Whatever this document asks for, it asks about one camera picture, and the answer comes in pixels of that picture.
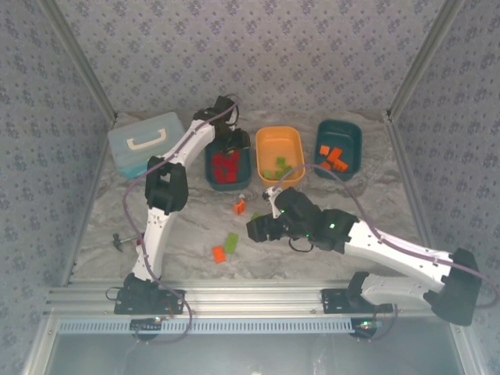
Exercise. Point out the long red lego brick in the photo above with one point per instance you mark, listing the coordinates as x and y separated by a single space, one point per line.
218 161
231 168

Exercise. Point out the long orange lego brick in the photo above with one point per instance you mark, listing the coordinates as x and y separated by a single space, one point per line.
238 207

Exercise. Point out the long green lego brick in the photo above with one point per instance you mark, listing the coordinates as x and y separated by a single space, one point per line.
232 242
289 168

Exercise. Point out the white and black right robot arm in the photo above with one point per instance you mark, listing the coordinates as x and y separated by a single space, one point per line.
390 250

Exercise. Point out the dark teal container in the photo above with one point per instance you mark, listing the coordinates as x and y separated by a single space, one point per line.
228 186
343 133

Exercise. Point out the orange container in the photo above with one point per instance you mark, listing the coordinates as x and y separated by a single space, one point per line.
277 140

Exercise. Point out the black controller board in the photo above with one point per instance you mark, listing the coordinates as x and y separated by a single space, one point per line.
146 326
365 328

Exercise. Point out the small grey hammer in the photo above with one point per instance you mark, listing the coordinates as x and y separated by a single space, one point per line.
119 240

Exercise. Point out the aluminium cross rail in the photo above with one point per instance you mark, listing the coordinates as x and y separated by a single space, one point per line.
250 298

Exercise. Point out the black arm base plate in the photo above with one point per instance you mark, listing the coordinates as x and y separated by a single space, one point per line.
332 302
172 302

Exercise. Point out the aluminium corner post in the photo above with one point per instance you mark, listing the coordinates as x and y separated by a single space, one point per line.
426 58
78 58

